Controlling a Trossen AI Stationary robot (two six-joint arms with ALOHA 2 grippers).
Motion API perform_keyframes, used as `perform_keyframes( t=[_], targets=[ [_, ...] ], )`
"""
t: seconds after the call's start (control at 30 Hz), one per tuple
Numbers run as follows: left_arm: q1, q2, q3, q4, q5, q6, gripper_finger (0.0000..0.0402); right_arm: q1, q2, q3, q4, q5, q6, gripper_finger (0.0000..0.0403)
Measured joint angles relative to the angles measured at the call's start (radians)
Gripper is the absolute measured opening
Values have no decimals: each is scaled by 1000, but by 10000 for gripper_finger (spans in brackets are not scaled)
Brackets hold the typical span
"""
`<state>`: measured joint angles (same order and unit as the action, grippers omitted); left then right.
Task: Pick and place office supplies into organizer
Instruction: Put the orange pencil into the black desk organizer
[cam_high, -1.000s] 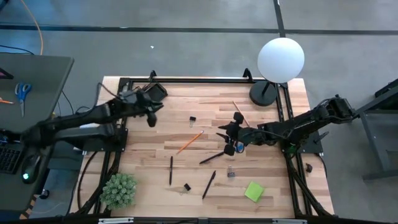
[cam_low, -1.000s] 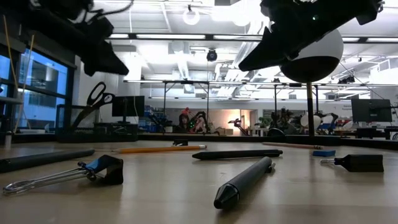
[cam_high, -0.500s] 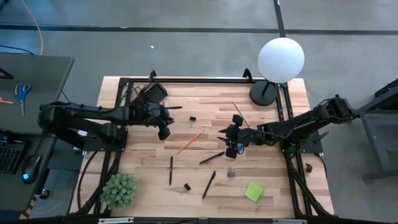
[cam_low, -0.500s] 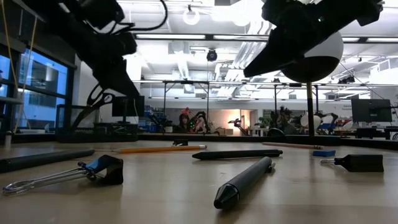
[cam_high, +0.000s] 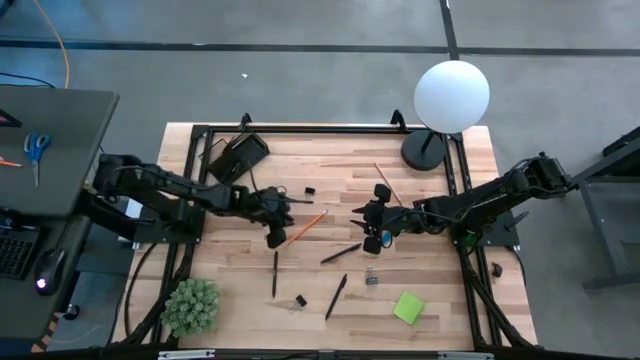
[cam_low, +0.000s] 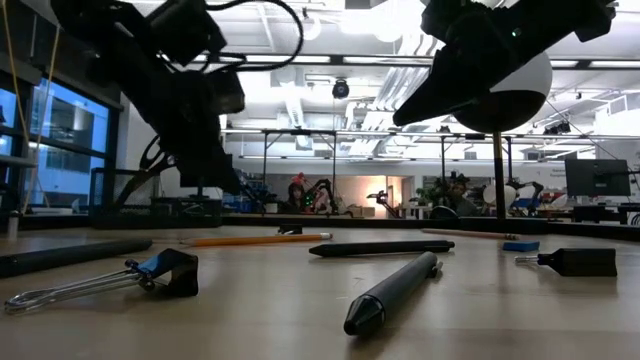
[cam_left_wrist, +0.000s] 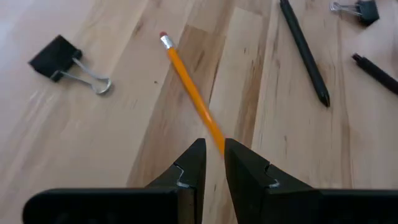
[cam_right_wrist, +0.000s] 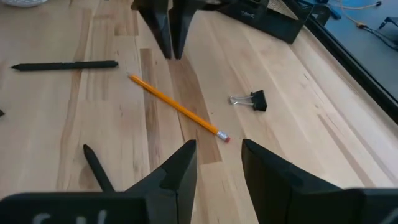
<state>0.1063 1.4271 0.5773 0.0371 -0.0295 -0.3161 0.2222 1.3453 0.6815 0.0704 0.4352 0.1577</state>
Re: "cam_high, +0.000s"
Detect green artificial plant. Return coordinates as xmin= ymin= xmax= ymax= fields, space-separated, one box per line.
xmin=159 ymin=278 xmax=222 ymax=339

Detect black aluminium table frame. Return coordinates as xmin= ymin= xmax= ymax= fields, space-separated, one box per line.
xmin=99 ymin=109 xmax=551 ymax=360

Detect right arm's black gripper body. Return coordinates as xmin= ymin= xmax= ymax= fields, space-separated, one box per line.
xmin=360 ymin=182 xmax=426 ymax=256

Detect yellow cable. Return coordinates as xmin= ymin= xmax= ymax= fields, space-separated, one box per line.
xmin=32 ymin=0 xmax=71 ymax=90

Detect orange pencil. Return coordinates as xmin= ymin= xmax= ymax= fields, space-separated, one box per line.
xmin=287 ymin=209 xmax=330 ymax=247

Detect left arm's black gripper body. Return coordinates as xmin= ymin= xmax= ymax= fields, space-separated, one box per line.
xmin=227 ymin=184 xmax=296 ymax=250

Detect natural wood pencil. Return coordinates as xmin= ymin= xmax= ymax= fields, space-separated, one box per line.
xmin=373 ymin=161 xmax=405 ymax=207

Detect blue handled scissors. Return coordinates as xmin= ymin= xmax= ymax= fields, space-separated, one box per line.
xmin=23 ymin=132 xmax=52 ymax=189

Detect white globe table lamp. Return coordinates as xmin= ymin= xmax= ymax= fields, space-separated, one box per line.
xmin=400 ymin=59 xmax=491 ymax=172

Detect green sticky note pad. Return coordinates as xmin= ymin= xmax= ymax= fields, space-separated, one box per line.
xmin=392 ymin=291 xmax=426 ymax=327

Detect black floor cable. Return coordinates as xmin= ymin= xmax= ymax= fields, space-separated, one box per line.
xmin=0 ymin=71 xmax=56 ymax=90

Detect dark metal cart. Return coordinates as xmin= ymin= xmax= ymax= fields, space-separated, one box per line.
xmin=549 ymin=124 xmax=640 ymax=292

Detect grey side desk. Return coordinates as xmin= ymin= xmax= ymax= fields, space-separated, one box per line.
xmin=0 ymin=83 xmax=121 ymax=351

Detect black keyboard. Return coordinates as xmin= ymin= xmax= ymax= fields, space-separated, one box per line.
xmin=0 ymin=227 xmax=41 ymax=281

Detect black tablet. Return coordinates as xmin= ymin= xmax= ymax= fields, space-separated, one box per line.
xmin=0 ymin=107 xmax=24 ymax=129

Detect silver aluminium bar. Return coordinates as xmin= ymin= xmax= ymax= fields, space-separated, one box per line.
xmin=157 ymin=349 xmax=217 ymax=360
xmin=438 ymin=351 xmax=495 ymax=360

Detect black computer mouse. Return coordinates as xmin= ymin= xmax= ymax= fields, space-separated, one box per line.
xmin=33 ymin=247 xmax=68 ymax=296

